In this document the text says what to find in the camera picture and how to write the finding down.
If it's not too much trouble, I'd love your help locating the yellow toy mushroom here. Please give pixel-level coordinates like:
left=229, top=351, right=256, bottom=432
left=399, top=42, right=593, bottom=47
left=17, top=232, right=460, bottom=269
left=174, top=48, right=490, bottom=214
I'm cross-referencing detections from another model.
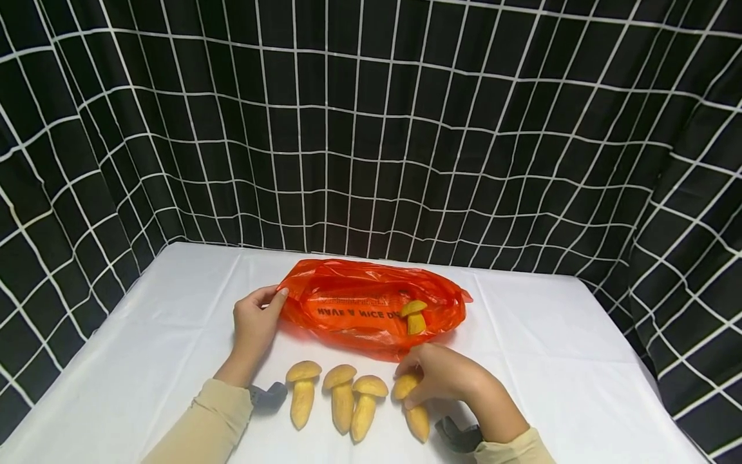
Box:
left=400, top=300, right=429, bottom=336
left=285, top=360, right=323, bottom=431
left=322, top=364, right=359, bottom=436
left=393, top=372, right=432, bottom=445
left=350, top=375, right=390, bottom=444

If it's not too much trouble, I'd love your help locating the black wrist band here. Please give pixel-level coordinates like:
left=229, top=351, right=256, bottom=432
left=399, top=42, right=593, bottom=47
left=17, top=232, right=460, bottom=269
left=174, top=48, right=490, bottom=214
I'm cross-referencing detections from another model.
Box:
left=249, top=382, right=289, bottom=414
left=435, top=416, right=486, bottom=454

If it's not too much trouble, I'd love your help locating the person's left forearm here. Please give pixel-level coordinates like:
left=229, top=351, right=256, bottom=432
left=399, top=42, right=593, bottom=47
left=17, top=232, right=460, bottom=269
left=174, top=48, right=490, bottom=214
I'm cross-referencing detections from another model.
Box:
left=140, top=358, right=259, bottom=464

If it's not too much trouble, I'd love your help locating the orange plastic bag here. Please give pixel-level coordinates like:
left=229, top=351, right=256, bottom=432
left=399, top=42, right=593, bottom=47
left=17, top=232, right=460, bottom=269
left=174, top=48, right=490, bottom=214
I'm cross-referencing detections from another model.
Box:
left=276, top=258, right=474, bottom=363

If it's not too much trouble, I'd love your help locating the person's right forearm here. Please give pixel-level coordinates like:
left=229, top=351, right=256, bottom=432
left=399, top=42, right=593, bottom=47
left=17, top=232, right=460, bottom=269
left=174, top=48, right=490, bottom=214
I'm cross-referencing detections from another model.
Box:
left=462, top=382, right=557, bottom=464

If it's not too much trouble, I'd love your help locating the person's right hand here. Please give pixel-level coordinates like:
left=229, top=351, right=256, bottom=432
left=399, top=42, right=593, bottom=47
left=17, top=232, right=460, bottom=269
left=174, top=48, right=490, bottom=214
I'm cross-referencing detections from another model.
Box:
left=394, top=343, right=495, bottom=414

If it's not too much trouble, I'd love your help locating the person's left hand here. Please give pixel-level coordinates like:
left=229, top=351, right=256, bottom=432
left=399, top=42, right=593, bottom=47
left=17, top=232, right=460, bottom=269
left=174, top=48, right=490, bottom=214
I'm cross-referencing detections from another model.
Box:
left=230, top=285, right=290, bottom=375

